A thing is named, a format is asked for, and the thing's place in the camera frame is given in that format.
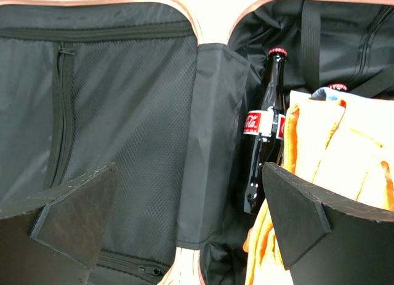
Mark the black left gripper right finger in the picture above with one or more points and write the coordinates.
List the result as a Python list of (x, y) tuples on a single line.
[(325, 238)]

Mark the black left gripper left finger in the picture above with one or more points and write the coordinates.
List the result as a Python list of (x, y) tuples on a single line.
[(55, 236)]

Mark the pink hard-shell suitcase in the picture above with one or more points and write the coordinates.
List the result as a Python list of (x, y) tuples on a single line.
[(162, 88)]

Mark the cola glass bottle red cap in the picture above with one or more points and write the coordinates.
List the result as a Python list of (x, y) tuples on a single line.
[(263, 133)]

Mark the orange white tie-dye shorts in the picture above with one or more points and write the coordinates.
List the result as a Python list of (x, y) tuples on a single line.
[(343, 144)]

